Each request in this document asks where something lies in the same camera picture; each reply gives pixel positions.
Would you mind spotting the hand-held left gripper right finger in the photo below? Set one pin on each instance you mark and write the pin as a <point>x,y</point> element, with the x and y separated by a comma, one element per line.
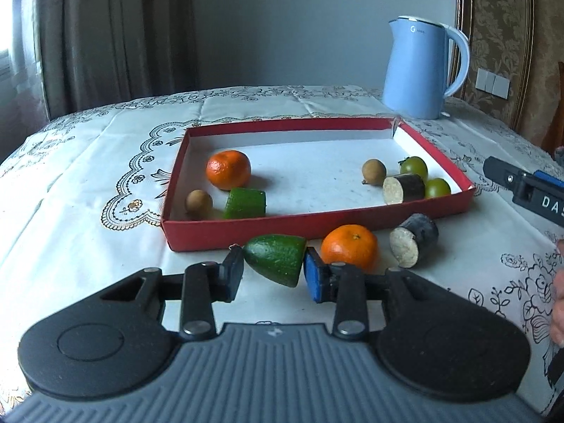
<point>313,278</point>

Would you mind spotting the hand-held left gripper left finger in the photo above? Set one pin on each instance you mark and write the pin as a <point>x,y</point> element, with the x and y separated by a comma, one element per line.
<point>231,275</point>

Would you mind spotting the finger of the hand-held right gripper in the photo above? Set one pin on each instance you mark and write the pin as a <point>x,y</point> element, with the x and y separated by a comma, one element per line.
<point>500,172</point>
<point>548,178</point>

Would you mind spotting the green cucumber end piece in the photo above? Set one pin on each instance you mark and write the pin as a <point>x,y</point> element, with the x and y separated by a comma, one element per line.
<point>275,257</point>

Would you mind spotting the green tomato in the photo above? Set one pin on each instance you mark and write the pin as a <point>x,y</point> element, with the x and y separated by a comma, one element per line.
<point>438,187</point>
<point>414,165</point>

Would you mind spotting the brown longan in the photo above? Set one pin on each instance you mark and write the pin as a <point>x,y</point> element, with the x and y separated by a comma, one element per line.
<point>374,171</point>
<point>198,202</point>

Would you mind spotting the dark eggplant piece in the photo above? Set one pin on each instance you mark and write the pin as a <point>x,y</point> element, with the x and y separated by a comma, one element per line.
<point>416,238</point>
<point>403,188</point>

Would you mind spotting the red cardboard box tray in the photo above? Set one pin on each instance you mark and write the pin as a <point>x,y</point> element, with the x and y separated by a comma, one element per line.
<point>308,176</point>

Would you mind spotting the person's right hand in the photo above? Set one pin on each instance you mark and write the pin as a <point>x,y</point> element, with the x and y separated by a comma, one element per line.
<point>558,308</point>

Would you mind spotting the orange tangerine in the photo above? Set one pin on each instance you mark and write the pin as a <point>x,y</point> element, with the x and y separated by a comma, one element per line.
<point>349,247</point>
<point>228,169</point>

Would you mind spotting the light blue electric kettle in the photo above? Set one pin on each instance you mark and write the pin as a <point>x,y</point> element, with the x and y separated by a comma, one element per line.
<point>414,70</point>

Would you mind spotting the white embroidered tablecloth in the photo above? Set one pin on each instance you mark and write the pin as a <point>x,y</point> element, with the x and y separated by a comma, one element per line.
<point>88,172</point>

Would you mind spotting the brown curtain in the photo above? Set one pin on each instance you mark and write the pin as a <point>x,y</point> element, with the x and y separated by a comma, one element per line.
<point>114,31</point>

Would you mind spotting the window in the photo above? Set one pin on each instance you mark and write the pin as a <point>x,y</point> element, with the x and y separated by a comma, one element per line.
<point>4,9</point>

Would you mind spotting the white wall switch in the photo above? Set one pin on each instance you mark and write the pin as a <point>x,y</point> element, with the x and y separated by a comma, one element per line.
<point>493,83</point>

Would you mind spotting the brown wooden arched frame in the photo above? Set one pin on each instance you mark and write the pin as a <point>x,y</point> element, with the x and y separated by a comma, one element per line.
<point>463,9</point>

